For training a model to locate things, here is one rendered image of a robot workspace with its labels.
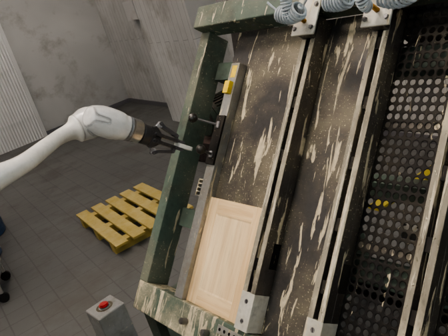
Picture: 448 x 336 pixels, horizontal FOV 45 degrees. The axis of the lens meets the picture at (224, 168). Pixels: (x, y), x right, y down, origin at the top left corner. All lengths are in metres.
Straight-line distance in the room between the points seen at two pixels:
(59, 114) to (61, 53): 1.15
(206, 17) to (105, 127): 0.75
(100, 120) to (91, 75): 9.21
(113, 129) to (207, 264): 0.62
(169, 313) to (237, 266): 0.38
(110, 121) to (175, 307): 0.76
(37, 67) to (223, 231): 9.01
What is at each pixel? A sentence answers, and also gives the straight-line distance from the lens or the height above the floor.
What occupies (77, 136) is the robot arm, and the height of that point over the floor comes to 1.60.
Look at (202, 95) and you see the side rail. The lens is 2.34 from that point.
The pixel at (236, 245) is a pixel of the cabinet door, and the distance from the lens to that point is 1.95.
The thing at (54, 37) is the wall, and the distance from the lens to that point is 10.88.
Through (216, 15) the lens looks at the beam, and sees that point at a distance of 2.30.
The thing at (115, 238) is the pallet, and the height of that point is 0.11.
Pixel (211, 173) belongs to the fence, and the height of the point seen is 1.29.
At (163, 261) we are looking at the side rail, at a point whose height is 0.95.
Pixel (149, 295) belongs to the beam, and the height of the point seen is 0.88.
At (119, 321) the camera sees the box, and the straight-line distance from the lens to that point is 2.22.
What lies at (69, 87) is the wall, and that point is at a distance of 10.94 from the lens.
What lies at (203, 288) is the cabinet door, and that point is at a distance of 2.06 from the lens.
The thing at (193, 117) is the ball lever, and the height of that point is 1.51.
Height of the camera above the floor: 2.01
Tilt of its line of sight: 20 degrees down
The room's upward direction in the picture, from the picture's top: 17 degrees counter-clockwise
